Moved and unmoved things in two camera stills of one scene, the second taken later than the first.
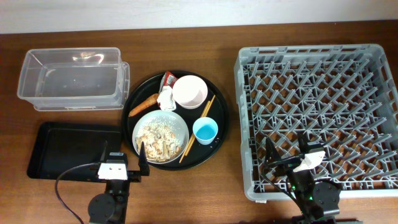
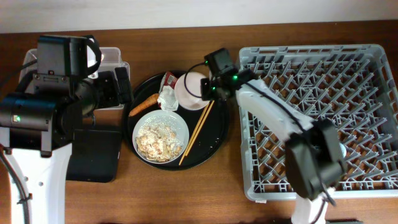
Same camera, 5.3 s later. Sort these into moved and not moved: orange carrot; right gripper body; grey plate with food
Moved: right gripper body
Not moved: orange carrot; grey plate with food
